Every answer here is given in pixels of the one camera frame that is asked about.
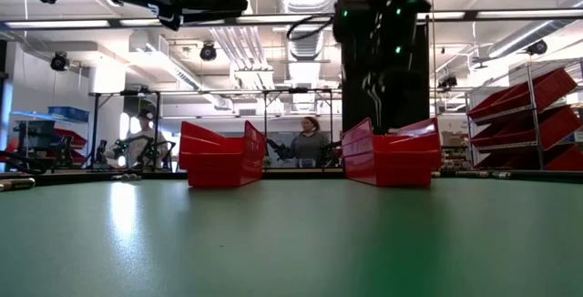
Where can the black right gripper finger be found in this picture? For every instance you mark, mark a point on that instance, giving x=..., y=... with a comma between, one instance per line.
x=377, y=101
x=398, y=96

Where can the red plastic bin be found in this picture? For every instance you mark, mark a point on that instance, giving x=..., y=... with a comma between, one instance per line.
x=218, y=165
x=391, y=165

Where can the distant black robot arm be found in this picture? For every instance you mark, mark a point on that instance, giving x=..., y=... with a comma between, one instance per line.
x=116, y=149
x=278, y=147
x=329, y=151
x=157, y=151

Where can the black partition panel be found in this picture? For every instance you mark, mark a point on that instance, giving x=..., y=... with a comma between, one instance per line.
x=353, y=96

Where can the black ceiling spotlight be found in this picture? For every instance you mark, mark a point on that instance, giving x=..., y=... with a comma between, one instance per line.
x=59, y=61
x=208, y=52
x=537, y=47
x=447, y=81

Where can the ceiling light strip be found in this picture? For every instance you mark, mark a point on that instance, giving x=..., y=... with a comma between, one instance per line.
x=273, y=18
x=54, y=23
x=528, y=13

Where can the person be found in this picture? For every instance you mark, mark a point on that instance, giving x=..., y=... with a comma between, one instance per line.
x=141, y=144
x=309, y=144

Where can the red shelf bin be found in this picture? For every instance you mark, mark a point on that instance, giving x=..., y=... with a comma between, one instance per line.
x=562, y=126
x=492, y=107
x=569, y=160
x=505, y=162
x=553, y=88
x=498, y=135

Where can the blue storage bin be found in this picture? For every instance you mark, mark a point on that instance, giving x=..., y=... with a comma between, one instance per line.
x=68, y=114

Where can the green table mat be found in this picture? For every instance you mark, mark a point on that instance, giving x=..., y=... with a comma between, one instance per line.
x=291, y=251

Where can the dark utility cart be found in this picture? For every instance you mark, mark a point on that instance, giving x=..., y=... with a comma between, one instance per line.
x=34, y=135

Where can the black station frame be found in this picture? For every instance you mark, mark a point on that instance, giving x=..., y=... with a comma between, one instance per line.
x=95, y=128
x=298, y=90

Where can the black aluminium table frame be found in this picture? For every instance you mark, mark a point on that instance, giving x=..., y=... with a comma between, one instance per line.
x=300, y=174

